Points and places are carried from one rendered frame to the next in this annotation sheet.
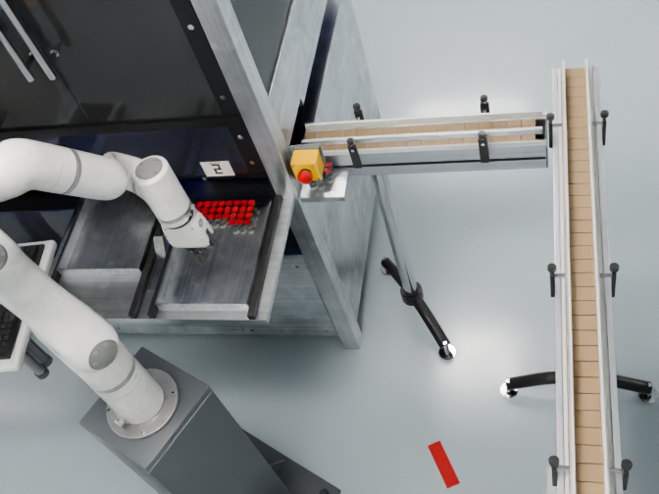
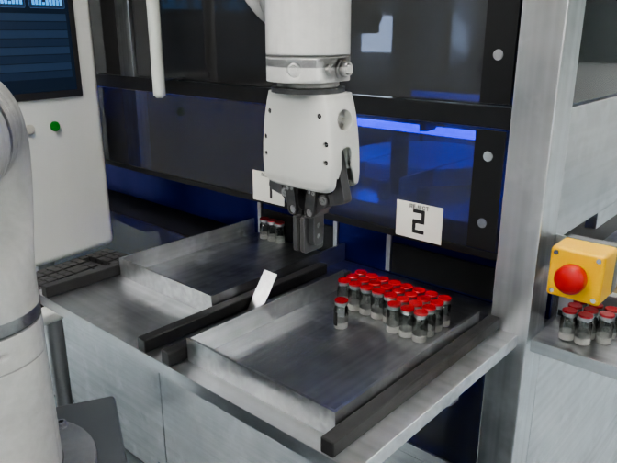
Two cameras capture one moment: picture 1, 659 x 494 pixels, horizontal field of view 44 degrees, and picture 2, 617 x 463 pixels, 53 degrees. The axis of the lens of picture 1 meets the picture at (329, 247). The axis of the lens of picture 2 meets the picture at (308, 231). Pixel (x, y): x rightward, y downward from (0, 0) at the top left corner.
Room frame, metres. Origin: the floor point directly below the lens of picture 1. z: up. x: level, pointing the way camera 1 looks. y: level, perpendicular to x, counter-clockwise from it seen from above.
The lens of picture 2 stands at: (0.69, 0.12, 1.31)
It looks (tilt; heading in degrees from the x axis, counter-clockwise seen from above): 18 degrees down; 16
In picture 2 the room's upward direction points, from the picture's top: straight up
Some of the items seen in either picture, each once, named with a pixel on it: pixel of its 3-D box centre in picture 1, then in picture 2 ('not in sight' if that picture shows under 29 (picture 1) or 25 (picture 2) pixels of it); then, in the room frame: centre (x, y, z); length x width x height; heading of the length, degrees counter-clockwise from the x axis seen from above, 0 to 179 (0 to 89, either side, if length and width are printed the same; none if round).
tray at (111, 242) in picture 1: (117, 223); (236, 258); (1.72, 0.55, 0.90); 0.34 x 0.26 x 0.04; 154
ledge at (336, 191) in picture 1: (326, 180); (591, 342); (1.60, -0.06, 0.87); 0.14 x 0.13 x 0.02; 154
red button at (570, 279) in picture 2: (305, 175); (571, 278); (1.53, -0.01, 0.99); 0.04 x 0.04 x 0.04; 64
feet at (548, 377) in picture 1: (577, 383); not in sight; (1.11, -0.59, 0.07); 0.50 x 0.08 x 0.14; 64
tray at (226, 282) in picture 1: (217, 254); (339, 334); (1.47, 0.29, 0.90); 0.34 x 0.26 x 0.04; 154
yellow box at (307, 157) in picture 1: (308, 163); (583, 269); (1.57, -0.03, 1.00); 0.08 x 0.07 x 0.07; 154
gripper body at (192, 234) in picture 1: (184, 226); (308, 132); (1.31, 0.30, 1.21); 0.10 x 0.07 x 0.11; 64
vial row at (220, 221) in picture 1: (225, 221); (384, 306); (1.57, 0.25, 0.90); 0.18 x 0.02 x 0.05; 64
